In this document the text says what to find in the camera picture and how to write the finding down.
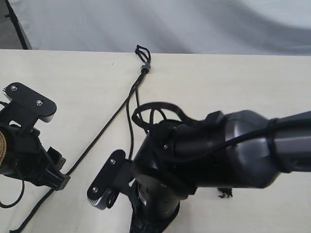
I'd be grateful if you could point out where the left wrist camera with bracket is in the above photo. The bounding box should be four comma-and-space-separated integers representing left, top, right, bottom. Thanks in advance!
0, 82, 57, 135

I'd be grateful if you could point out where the black backdrop stand pole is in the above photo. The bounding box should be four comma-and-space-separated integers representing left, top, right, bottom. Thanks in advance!
4, 0, 29, 50

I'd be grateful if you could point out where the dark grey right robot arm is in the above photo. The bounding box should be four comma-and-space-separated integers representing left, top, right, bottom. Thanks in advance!
130, 106, 311, 233

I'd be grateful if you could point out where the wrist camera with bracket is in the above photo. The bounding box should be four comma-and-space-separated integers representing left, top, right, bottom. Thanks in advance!
87, 150, 133, 210
0, 82, 57, 135

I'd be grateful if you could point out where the white backdrop cloth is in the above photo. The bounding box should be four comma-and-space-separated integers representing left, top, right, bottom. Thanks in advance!
10, 0, 311, 55

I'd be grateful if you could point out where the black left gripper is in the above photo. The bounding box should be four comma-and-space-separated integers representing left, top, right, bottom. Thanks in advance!
14, 128, 71, 191

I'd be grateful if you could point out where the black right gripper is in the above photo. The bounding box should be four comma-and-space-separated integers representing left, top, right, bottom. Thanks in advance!
129, 182, 180, 233

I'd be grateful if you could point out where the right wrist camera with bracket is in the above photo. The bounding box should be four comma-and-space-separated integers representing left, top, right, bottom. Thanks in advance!
87, 150, 133, 210

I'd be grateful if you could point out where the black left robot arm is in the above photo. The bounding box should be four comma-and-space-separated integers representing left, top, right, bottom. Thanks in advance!
0, 125, 70, 191

